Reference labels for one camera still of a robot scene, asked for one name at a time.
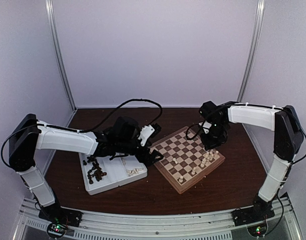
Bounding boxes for wooden chess board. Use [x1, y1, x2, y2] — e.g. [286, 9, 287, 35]
[151, 126, 225, 194]

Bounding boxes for front aluminium frame rail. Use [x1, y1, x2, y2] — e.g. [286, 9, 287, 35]
[11, 196, 306, 240]

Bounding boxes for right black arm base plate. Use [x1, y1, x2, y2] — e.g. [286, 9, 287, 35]
[231, 206, 275, 227]

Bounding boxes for white plastic compartment tray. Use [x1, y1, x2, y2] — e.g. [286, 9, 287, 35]
[79, 153, 147, 196]

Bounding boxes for controller board with leds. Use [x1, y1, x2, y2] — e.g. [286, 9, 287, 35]
[46, 223, 67, 239]
[247, 225, 268, 238]

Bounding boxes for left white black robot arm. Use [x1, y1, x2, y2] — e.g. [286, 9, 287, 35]
[1, 114, 163, 222]

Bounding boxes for right aluminium frame post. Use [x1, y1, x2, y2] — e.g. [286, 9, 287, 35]
[237, 0, 265, 102]

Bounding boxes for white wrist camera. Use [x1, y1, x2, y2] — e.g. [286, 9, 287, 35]
[138, 123, 161, 147]
[199, 121, 211, 133]

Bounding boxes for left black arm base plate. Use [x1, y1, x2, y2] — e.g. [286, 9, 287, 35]
[38, 208, 82, 227]

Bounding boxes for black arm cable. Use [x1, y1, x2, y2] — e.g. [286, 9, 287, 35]
[185, 117, 206, 141]
[75, 98, 163, 133]

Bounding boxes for light chess pawn piece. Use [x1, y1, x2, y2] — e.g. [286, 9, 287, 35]
[214, 150, 220, 159]

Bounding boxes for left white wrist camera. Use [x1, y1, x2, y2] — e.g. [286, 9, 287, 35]
[138, 123, 161, 147]

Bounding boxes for pile of light chess pieces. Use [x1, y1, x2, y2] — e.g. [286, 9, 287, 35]
[122, 158, 147, 177]

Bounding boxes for right controller board with LEDs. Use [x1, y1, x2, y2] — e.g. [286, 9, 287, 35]
[247, 225, 268, 238]

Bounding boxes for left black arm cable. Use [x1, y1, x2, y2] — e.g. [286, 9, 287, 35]
[75, 98, 163, 133]

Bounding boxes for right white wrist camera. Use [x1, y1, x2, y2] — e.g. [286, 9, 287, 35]
[199, 121, 211, 133]

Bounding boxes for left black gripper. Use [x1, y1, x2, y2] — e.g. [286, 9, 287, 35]
[116, 134, 164, 167]

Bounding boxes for left aluminium frame post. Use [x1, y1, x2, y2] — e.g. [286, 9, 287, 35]
[45, 0, 77, 112]

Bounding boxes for left controller board with LEDs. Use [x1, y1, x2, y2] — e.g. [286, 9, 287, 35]
[46, 223, 67, 239]

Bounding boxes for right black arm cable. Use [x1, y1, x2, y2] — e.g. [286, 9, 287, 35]
[185, 117, 206, 141]

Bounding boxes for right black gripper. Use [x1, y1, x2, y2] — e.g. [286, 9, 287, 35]
[200, 121, 228, 151]

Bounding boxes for light chess queen piece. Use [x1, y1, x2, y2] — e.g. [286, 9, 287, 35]
[191, 167, 196, 176]

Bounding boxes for aluminium frame post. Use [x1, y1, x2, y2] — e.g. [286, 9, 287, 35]
[45, 0, 77, 112]
[237, 0, 265, 102]

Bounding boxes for pile of dark chess pieces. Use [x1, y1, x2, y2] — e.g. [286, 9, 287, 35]
[82, 155, 107, 185]

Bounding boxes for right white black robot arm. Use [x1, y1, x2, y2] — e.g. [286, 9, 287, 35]
[199, 101, 306, 221]

